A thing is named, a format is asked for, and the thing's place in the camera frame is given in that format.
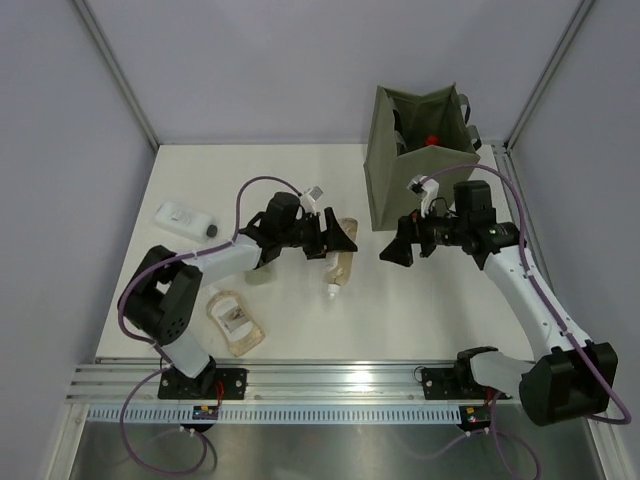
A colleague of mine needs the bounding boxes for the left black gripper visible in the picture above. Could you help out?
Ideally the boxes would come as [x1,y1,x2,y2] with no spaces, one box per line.
[278,207,355,260]

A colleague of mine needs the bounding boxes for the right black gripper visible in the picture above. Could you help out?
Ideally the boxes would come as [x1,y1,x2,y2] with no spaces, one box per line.
[381,197,470,267]

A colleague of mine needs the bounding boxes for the amber soap bottle white cap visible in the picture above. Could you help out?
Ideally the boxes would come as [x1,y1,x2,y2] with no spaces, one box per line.
[323,217,358,300]

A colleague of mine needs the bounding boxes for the pale green cylindrical bottle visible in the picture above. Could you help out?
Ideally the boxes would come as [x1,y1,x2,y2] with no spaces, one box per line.
[244,264,274,286]

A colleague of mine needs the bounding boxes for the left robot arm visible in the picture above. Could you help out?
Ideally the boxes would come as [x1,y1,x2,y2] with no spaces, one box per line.
[117,192,358,399]

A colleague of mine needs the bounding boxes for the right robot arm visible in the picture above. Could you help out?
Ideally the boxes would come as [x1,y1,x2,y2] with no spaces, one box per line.
[379,176,618,426]

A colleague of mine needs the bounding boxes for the olive green canvas bag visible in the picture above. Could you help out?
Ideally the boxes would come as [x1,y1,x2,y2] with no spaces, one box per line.
[364,85,482,231]

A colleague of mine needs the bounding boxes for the white flat bottle black cap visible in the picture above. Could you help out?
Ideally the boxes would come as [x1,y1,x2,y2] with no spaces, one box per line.
[153,201,218,243]

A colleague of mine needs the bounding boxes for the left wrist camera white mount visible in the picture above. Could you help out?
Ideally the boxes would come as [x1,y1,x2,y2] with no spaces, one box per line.
[299,186,323,214]

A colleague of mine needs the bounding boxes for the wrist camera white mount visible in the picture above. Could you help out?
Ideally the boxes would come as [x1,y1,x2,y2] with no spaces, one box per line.
[299,186,323,214]
[407,175,439,217]

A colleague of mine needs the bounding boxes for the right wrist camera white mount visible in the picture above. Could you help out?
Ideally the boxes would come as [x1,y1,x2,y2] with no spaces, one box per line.
[407,175,439,217]

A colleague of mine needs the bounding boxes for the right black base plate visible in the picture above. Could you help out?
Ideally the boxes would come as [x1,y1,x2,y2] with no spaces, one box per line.
[418,367,495,402]

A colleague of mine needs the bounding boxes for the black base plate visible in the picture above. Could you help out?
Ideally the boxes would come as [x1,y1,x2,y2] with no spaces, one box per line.
[418,367,495,402]
[157,367,248,400]

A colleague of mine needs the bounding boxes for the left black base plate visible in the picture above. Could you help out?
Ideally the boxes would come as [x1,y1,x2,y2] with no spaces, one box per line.
[157,367,248,400]

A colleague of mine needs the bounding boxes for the aluminium front rail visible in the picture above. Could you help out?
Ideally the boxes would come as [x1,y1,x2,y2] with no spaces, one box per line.
[66,359,484,404]

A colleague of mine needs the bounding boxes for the right aluminium frame post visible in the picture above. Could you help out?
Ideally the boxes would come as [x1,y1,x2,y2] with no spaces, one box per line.
[503,0,597,151]

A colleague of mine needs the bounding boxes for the aluminium frame post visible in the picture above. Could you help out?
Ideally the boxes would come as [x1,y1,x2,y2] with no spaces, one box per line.
[503,0,597,151]
[68,0,161,153]

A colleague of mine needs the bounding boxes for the white slotted cable duct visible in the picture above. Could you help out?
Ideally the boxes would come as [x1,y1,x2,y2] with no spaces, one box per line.
[87,404,462,425]

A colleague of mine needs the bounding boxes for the left aluminium frame post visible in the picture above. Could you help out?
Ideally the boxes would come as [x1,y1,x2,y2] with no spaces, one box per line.
[68,0,161,153]

